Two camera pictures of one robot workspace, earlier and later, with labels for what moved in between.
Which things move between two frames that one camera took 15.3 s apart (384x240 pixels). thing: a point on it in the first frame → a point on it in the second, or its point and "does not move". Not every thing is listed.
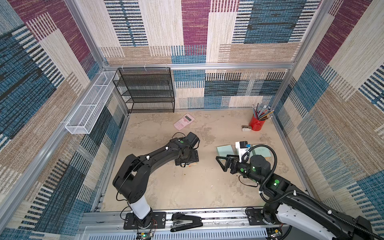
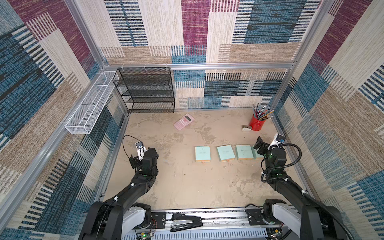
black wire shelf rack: [146, 89] does not move
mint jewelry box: [224, 150] does not move
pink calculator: [183, 121] does not move
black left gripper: [195, 156] → [134, 162]
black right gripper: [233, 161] → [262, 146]
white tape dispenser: [246, 128] does not move
